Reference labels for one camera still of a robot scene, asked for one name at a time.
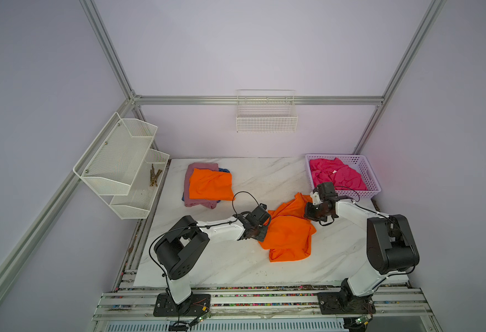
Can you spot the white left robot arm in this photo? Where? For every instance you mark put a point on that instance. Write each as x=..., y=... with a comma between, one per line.
x=177, y=251

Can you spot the folded mauve t-shirt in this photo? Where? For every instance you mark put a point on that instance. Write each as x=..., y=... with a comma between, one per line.
x=188, y=202

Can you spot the white mesh lower shelf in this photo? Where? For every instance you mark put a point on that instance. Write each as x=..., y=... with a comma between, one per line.
x=139, y=201

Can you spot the white mesh shelf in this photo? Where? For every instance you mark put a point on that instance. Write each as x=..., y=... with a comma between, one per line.
x=111, y=164
x=139, y=201

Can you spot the wooden clothespins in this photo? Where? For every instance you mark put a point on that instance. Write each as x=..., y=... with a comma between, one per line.
x=155, y=174

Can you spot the white wire wall basket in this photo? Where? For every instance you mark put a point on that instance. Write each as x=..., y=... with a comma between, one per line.
x=266, y=111

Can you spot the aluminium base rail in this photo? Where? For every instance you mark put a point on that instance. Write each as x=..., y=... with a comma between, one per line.
x=265, y=291

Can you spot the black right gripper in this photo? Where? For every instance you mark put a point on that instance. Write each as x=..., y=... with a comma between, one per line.
x=308, y=213

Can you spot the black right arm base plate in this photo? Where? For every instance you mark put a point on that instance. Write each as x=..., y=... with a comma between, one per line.
x=337, y=303

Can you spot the pink t-shirt in basket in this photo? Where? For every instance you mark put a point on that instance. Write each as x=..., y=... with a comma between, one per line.
x=334, y=170

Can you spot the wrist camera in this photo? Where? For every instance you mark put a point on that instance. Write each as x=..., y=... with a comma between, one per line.
x=259, y=216
x=323, y=192

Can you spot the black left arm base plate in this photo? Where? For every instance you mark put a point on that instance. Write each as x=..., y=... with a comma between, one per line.
x=194, y=306

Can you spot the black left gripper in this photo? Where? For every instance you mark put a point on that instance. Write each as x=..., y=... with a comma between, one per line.
x=261, y=236

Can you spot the lilac perforated plastic basket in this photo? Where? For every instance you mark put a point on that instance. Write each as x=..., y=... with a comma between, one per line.
x=358, y=163

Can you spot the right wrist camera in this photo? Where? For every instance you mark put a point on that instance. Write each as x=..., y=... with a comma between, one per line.
x=323, y=192

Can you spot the folded orange t-shirt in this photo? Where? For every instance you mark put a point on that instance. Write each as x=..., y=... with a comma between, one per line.
x=211, y=185

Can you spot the orange t-shirt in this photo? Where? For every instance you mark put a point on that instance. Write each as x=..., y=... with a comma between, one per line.
x=289, y=234
x=211, y=185

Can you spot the aluminium frame profile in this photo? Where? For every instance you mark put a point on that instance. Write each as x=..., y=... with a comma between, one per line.
x=32, y=239

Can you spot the white mesh upper shelf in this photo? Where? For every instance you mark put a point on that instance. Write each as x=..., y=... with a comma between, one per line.
x=111, y=164

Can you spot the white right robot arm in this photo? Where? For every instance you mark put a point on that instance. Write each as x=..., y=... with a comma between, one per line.
x=390, y=248

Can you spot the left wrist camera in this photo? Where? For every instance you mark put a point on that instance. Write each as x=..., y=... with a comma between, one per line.
x=259, y=216

